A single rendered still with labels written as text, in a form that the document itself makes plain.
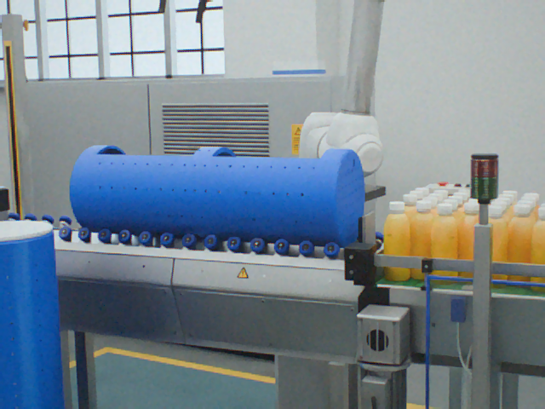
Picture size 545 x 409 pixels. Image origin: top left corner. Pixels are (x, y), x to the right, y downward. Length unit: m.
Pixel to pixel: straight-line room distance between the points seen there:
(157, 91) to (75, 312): 1.94
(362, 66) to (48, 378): 1.36
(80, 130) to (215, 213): 2.53
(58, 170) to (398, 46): 2.14
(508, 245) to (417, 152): 2.99
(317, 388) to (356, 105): 1.01
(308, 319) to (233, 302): 0.23
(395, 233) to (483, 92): 2.87
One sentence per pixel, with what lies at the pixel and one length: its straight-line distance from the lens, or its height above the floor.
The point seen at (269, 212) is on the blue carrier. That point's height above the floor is 1.07.
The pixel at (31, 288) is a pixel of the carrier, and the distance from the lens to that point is 2.38.
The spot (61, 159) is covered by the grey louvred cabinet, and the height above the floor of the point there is 1.00.
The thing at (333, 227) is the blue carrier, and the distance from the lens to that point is 2.32.
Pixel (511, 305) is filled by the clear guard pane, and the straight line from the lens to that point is 2.10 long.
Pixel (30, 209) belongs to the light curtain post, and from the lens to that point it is 3.42.
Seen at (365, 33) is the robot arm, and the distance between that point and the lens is 2.78.
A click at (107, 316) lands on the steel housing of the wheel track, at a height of 0.70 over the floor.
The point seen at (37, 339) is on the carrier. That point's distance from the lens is 2.43.
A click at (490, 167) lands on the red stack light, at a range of 1.93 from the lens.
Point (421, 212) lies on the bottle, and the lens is 2.26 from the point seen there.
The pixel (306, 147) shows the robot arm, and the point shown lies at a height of 1.20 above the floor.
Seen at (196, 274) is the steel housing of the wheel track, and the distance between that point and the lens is 2.51.
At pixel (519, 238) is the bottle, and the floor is 1.03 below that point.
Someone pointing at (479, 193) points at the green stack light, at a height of 1.17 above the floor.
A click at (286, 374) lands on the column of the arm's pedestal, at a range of 3.10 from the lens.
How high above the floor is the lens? 1.44
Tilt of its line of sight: 8 degrees down
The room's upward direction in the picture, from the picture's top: 1 degrees counter-clockwise
